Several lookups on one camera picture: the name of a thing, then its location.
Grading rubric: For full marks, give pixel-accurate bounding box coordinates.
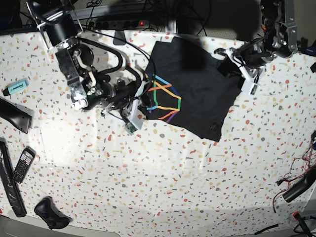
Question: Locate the black T-shirt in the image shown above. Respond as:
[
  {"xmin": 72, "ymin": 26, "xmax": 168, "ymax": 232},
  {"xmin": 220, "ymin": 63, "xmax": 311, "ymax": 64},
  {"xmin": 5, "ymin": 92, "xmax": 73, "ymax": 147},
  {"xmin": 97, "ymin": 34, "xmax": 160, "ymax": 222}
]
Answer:
[{"xmin": 140, "ymin": 37, "xmax": 242, "ymax": 142}]

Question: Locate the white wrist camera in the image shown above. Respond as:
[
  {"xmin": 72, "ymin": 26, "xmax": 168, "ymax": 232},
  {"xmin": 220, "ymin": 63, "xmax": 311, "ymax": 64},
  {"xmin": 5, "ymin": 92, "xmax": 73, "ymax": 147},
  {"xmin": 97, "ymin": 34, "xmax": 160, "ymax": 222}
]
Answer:
[
  {"xmin": 241, "ymin": 80, "xmax": 259, "ymax": 95},
  {"xmin": 123, "ymin": 99, "xmax": 143, "ymax": 135}
]

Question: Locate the long black flat bar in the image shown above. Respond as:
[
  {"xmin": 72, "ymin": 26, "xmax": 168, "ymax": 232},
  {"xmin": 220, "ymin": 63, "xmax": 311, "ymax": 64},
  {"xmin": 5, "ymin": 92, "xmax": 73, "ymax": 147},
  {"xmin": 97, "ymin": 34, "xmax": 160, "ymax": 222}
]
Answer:
[{"xmin": 0, "ymin": 138, "xmax": 27, "ymax": 218}]

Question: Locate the turquoise highlighter marker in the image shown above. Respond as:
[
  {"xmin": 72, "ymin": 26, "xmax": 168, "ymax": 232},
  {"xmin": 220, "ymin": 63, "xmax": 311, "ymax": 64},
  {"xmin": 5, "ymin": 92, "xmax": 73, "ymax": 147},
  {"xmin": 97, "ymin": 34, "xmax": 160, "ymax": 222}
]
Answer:
[{"xmin": 2, "ymin": 79, "xmax": 28, "ymax": 96}]

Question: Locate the grey power strip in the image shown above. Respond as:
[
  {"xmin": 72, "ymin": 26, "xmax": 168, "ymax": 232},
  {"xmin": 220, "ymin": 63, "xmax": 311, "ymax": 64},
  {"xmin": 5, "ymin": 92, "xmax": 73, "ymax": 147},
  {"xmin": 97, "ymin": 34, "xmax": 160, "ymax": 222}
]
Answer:
[{"xmin": 94, "ymin": 20, "xmax": 150, "ymax": 31}]

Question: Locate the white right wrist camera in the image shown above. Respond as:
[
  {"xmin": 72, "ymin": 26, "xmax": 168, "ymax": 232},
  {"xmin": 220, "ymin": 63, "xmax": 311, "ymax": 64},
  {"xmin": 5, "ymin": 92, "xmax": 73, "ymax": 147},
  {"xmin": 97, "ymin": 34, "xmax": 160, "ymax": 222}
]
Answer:
[{"xmin": 123, "ymin": 99, "xmax": 143, "ymax": 135}]

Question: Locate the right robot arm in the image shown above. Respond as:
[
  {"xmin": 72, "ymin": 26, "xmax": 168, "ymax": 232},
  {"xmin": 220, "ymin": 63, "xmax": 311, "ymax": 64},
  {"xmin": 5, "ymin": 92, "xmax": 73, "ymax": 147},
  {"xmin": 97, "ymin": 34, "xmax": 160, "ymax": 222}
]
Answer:
[{"xmin": 26, "ymin": 0, "xmax": 145, "ymax": 123}]

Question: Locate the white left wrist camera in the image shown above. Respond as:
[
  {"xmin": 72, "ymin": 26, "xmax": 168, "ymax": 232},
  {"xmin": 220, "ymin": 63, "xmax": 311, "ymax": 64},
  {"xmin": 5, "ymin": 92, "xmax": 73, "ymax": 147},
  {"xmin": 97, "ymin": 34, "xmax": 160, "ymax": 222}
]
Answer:
[{"xmin": 241, "ymin": 80, "xmax": 259, "ymax": 95}]

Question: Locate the black cylindrical tool right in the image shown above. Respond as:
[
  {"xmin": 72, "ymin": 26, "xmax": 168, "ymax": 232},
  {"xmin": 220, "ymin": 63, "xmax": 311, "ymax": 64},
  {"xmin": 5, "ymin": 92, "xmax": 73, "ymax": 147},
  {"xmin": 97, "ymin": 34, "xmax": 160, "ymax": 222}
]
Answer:
[{"xmin": 283, "ymin": 169, "xmax": 316, "ymax": 203}]

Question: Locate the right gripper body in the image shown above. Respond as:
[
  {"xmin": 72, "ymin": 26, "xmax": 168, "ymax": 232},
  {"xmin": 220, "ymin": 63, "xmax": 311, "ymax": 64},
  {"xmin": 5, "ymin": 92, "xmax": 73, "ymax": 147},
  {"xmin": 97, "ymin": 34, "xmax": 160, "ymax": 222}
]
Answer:
[{"xmin": 106, "ymin": 74, "xmax": 151, "ymax": 121}]

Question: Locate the blue object right edge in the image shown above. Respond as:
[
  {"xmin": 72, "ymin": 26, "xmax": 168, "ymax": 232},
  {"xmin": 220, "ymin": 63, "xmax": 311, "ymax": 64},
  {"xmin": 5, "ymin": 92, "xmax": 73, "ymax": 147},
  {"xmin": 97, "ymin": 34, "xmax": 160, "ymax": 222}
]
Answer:
[{"xmin": 304, "ymin": 46, "xmax": 316, "ymax": 57}]

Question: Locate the aluminium frame rail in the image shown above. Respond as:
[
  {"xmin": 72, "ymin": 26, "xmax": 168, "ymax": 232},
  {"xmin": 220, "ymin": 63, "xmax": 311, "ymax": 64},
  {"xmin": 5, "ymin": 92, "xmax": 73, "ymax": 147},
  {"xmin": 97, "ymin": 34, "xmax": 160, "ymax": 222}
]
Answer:
[{"xmin": 70, "ymin": 2, "xmax": 153, "ymax": 20}]

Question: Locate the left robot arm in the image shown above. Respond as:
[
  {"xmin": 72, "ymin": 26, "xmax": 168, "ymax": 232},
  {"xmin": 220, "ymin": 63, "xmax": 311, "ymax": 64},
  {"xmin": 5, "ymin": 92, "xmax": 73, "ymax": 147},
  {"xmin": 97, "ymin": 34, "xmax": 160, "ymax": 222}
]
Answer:
[{"xmin": 214, "ymin": 0, "xmax": 297, "ymax": 83}]

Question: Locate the black game controller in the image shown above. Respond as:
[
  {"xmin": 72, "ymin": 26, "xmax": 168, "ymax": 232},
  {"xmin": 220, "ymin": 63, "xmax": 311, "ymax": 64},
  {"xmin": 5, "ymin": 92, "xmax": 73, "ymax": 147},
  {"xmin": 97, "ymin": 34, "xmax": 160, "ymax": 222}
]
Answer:
[{"xmin": 34, "ymin": 197, "xmax": 71, "ymax": 230}]

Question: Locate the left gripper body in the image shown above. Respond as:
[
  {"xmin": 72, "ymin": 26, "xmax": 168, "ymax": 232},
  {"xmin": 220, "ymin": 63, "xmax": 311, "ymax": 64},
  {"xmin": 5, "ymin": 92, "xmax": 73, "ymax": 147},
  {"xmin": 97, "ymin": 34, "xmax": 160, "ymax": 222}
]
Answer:
[{"xmin": 214, "ymin": 41, "xmax": 266, "ymax": 81}]

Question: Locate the black clamp with red tip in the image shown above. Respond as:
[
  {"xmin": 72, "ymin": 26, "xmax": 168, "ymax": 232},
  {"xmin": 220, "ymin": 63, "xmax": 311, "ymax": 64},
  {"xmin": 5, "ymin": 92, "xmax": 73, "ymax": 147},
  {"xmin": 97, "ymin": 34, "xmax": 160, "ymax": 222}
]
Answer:
[{"xmin": 293, "ymin": 212, "xmax": 316, "ymax": 237}]

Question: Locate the black cable at bottom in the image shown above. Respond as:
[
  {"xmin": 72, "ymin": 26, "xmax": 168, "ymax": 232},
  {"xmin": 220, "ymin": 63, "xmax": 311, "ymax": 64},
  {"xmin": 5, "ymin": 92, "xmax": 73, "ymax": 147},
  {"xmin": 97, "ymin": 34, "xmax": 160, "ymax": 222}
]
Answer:
[{"xmin": 254, "ymin": 224, "xmax": 279, "ymax": 236}]

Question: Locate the black plastic handle piece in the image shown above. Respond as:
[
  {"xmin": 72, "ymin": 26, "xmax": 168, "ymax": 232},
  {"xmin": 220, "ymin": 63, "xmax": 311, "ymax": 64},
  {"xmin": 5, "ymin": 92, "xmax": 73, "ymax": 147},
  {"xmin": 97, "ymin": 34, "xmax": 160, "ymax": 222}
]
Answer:
[{"xmin": 0, "ymin": 98, "xmax": 32, "ymax": 134}]

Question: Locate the black cordless phone handset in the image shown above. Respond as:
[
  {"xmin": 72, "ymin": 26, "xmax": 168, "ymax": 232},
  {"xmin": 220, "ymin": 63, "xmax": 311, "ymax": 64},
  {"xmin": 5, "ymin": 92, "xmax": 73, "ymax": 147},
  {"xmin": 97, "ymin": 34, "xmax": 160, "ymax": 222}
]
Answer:
[{"xmin": 13, "ymin": 147, "xmax": 36, "ymax": 184}]

